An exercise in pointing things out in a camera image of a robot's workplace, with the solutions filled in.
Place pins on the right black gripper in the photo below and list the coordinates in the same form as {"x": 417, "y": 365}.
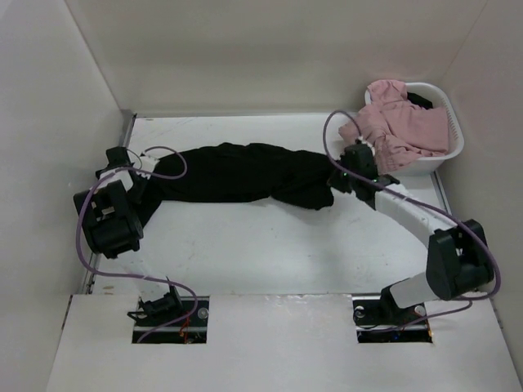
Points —
{"x": 335, "y": 182}

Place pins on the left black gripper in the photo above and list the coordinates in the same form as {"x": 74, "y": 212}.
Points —
{"x": 136, "y": 197}

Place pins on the black trousers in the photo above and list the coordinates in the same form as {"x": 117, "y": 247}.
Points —
{"x": 230, "y": 173}

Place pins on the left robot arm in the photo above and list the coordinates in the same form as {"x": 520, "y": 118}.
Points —
{"x": 157, "y": 311}

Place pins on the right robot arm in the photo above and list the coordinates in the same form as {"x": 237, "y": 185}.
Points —
{"x": 458, "y": 258}

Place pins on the pink trousers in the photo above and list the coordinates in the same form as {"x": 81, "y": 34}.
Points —
{"x": 400, "y": 131}

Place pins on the white laundry basket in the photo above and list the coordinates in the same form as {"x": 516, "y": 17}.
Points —
{"x": 430, "y": 97}

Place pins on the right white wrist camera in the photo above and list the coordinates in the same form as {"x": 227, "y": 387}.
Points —
{"x": 363, "y": 141}

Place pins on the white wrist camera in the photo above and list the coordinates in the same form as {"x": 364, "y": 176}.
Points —
{"x": 363, "y": 141}
{"x": 148, "y": 165}

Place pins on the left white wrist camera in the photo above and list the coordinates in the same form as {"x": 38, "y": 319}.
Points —
{"x": 148, "y": 165}

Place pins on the left aluminium table rail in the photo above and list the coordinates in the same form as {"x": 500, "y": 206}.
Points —
{"x": 104, "y": 210}

